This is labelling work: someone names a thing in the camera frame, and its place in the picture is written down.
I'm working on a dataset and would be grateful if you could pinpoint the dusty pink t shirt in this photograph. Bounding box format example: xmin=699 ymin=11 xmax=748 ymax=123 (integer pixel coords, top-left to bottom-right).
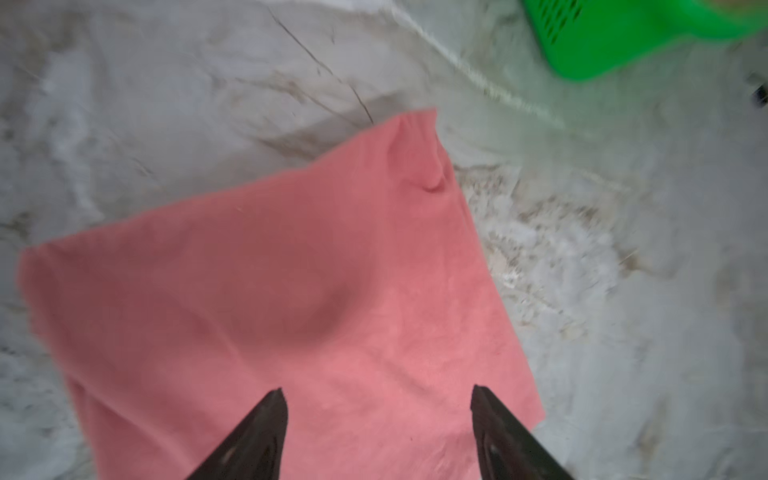
xmin=17 ymin=110 xmax=545 ymax=479

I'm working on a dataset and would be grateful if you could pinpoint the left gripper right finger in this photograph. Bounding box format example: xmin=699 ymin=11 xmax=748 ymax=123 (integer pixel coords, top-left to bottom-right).
xmin=470 ymin=385 xmax=573 ymax=480

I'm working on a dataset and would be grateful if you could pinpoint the green plastic basket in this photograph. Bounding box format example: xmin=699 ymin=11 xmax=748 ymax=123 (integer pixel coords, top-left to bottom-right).
xmin=522 ymin=0 xmax=767 ymax=81

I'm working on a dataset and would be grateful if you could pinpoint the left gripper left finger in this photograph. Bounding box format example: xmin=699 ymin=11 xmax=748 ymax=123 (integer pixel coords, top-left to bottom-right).
xmin=187 ymin=388 xmax=288 ymax=480

